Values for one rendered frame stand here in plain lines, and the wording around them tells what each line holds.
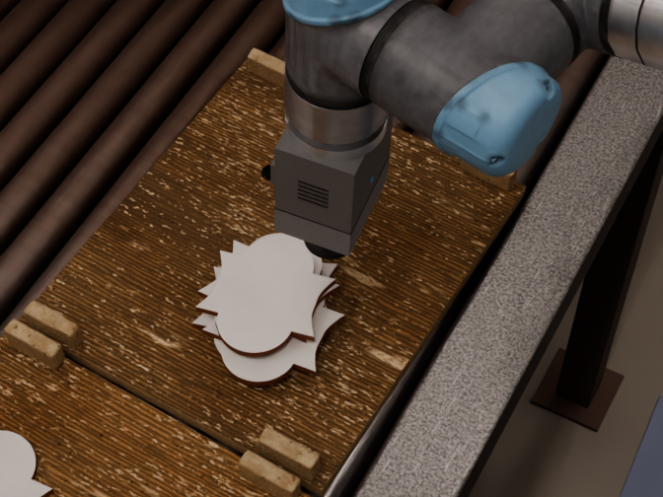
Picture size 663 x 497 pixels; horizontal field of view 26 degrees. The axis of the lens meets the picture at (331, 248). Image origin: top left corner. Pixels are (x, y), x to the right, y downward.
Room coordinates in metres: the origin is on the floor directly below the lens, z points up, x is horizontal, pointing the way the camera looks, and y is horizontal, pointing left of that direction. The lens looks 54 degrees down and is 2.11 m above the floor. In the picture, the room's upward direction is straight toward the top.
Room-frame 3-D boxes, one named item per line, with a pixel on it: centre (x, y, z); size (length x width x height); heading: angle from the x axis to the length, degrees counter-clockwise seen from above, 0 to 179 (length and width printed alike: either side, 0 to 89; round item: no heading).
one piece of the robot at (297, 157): (0.70, 0.01, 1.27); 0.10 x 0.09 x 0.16; 68
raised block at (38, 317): (0.75, 0.27, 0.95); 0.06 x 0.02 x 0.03; 59
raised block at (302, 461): (0.61, 0.04, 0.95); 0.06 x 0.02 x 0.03; 59
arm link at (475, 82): (0.64, -0.09, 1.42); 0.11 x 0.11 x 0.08; 50
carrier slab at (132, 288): (0.85, 0.05, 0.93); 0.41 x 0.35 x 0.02; 149
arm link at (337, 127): (0.69, -0.01, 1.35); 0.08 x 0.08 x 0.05
